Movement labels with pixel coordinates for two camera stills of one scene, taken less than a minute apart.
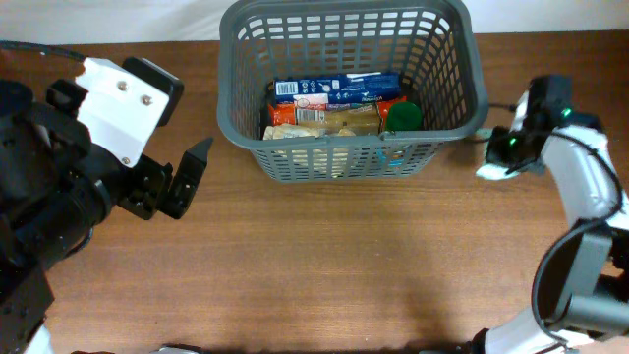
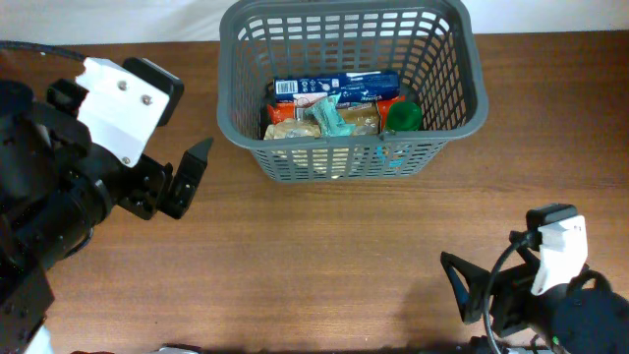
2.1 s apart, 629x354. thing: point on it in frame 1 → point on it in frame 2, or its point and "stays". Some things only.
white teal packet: x=493 y=172 → x=331 y=122
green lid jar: x=403 y=116 stays
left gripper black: x=149 y=177 stays
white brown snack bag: x=310 y=163 stays
